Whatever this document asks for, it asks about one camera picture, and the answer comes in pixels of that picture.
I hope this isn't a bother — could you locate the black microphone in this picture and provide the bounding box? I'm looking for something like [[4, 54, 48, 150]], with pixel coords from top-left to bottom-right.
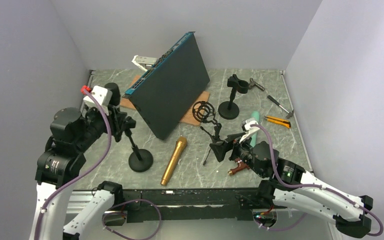
[[104, 82, 121, 107]]

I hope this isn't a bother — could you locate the small black handled hammer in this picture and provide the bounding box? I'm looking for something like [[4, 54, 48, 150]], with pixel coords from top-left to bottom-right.
[[267, 95, 294, 119]]

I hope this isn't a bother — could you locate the black tripod shock mount stand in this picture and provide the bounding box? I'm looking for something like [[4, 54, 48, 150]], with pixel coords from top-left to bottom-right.
[[192, 100, 222, 166]]

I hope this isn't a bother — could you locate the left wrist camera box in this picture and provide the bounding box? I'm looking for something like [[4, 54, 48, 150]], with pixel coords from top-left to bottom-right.
[[80, 85, 113, 116]]

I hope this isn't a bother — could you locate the black stand with black microphone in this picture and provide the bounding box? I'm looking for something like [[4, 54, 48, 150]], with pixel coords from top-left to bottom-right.
[[128, 135, 154, 173]]

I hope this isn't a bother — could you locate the black round base mic stand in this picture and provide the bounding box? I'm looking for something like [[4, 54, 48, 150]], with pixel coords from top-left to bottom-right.
[[218, 74, 249, 120]]

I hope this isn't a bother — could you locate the gold microphone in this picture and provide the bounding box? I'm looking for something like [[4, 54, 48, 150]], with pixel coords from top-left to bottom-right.
[[160, 136, 188, 186]]

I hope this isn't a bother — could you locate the yellow utility knife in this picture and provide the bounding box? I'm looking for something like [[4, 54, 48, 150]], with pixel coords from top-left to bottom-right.
[[264, 116, 292, 129]]

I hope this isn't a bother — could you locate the teal green microphone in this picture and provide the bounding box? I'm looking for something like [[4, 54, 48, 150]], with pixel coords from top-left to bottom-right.
[[249, 111, 260, 147]]

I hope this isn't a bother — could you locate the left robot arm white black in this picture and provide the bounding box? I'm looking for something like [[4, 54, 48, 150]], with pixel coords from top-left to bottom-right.
[[29, 106, 136, 240]]

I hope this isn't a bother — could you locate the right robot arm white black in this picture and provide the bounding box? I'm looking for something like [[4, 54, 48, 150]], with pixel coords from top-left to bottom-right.
[[209, 132, 373, 239]]

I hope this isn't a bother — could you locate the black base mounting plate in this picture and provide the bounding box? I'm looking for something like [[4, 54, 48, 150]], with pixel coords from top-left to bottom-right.
[[107, 187, 281, 223]]

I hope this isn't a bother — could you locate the white metal bracket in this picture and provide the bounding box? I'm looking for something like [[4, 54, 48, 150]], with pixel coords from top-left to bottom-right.
[[131, 55, 158, 72]]

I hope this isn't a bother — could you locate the blue network switch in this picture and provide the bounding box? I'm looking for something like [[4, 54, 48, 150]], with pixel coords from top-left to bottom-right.
[[123, 31, 210, 140]]

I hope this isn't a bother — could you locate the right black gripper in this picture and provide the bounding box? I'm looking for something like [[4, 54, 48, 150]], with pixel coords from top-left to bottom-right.
[[209, 131, 265, 177]]

